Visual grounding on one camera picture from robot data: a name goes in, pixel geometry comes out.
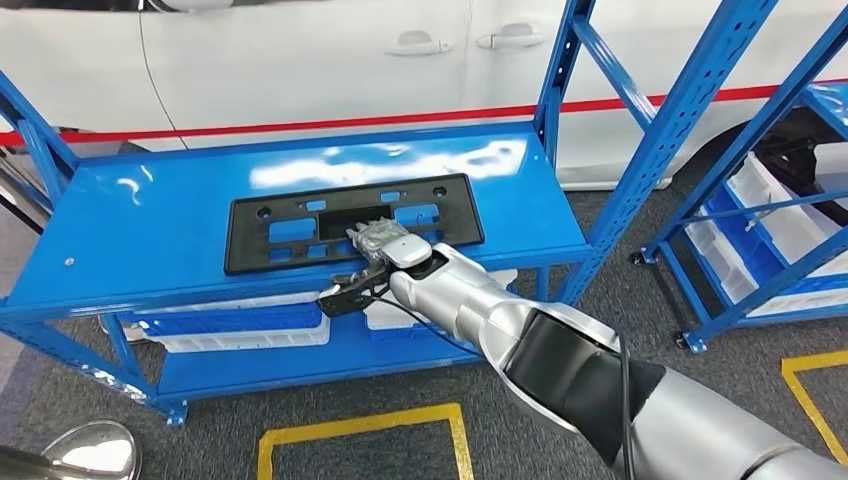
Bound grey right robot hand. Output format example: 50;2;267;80
345;218;413;262

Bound black licence plate frame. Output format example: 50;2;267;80
223;173;486;276

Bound blue metal shelf rack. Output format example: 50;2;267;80
629;6;848;356
0;0;780;429

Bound red barrier belt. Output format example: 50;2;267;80
0;82;848;148

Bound white car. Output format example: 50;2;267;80
0;0;848;193

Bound chrome stanchion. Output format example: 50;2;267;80
0;419;144;480

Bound black plastic parts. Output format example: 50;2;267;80
755;132;848;223

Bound black right wrist camera bracket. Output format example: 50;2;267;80
316;263;393;319

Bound white car door handle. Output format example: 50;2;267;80
475;23;547;50
384;29;454;57

